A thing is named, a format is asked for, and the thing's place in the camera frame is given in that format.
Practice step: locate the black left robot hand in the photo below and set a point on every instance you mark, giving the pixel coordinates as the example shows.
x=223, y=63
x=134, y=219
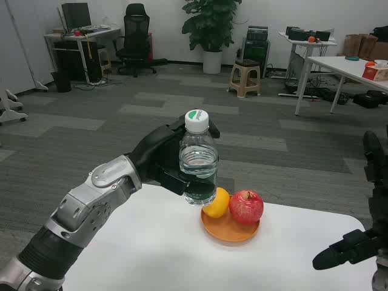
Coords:
x=151, y=148

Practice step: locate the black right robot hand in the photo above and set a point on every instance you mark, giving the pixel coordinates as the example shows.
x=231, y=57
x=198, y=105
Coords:
x=377, y=212

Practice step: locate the clear water bottle green label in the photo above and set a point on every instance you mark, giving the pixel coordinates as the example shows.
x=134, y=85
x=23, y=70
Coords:
x=198, y=151

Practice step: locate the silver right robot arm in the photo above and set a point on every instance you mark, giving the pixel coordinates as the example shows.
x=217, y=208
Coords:
x=380, y=279

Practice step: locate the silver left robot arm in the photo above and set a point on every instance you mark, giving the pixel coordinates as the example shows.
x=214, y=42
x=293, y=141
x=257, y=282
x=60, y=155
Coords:
x=100, y=179

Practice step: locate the white power strip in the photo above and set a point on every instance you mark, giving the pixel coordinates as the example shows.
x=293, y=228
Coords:
x=98, y=82

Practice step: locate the yellow lemon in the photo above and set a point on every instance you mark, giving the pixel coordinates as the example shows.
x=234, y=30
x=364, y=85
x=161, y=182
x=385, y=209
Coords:
x=219, y=203

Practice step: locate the white plant pot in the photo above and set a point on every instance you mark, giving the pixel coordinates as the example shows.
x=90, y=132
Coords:
x=212, y=62

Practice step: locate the red apple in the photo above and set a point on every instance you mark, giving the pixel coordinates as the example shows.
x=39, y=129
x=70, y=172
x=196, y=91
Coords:
x=245, y=207

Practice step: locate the black trash bin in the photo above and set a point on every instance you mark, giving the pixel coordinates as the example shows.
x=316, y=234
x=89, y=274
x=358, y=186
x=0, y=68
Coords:
x=62, y=82

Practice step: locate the round orange plate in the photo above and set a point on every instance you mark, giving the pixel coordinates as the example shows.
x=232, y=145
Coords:
x=227, y=232

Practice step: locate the black case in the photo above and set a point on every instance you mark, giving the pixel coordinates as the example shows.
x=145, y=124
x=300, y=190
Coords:
x=371, y=99

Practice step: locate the black office chair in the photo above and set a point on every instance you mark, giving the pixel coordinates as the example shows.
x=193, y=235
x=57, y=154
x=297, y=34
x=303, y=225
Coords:
x=136, y=30

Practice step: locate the beige plastic stool dark seat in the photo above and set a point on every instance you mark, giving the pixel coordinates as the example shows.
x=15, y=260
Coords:
x=244, y=72

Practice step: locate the white desk with monitor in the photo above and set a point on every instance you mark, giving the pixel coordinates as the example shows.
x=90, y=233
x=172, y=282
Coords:
x=100, y=31

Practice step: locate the green potted plant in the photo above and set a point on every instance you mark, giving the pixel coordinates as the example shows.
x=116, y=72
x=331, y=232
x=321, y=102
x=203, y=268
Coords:
x=209, y=24

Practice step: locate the red tissue box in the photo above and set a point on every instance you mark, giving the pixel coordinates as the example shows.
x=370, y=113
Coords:
x=374, y=74

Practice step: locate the white stand foot with castor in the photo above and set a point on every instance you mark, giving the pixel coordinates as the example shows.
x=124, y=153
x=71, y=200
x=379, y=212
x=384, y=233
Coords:
x=10, y=101
x=13, y=115

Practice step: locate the black and green equipment stack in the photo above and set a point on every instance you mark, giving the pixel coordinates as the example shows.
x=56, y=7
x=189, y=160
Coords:
x=257, y=51

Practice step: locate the small orange fruit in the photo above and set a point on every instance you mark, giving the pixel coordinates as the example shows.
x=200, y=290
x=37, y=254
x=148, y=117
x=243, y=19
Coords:
x=369, y=64

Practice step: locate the black computer monitor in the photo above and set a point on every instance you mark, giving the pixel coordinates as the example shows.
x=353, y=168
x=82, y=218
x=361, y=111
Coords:
x=77, y=15

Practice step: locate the large white table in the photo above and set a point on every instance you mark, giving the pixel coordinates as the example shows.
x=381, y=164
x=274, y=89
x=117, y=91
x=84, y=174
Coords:
x=333, y=65

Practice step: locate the teal dish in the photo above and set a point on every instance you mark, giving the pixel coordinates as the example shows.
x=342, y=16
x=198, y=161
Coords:
x=352, y=57

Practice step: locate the brown cardboard box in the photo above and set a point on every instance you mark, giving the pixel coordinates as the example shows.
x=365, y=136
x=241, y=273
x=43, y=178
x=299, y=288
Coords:
x=380, y=51

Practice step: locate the brown paper bags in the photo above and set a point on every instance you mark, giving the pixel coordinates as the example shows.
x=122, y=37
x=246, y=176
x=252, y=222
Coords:
x=357, y=45

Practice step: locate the white partition panel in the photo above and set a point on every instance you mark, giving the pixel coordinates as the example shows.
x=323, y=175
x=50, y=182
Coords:
x=15, y=45

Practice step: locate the black boxes on desk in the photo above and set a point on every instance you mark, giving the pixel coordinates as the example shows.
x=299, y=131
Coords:
x=295, y=33

